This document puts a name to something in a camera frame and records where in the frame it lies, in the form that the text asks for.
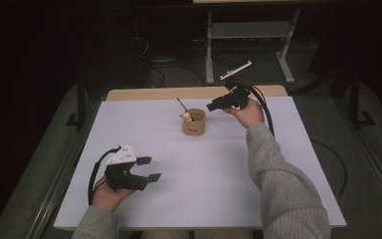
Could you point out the person's left hand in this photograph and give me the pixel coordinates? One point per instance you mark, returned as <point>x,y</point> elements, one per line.
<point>107,199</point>

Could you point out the metal floor rail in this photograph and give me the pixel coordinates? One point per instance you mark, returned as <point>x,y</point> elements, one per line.
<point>374,159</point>
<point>56,195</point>

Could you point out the white table board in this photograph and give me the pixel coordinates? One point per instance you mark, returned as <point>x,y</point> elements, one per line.
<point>195,186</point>

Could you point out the wooden table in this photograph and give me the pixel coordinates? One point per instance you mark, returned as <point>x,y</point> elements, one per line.
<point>165,93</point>

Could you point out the thin black brush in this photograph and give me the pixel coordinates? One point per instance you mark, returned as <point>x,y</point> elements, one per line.
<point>181,104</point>

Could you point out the person's right hand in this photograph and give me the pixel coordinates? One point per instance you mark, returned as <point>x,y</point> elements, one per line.
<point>250,114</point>

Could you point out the black metal stand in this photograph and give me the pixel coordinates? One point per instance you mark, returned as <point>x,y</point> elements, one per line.
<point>81,106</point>
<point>354,106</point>

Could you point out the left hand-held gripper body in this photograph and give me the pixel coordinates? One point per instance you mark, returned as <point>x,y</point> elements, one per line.
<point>126,181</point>

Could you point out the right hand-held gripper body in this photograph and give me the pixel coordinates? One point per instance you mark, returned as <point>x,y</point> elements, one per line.
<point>237,94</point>

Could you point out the white metal frame desk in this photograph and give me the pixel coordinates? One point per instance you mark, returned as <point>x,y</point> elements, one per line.
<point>248,30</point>

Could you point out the tan pen holder cup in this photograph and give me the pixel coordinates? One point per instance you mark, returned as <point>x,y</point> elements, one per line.
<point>194,125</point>

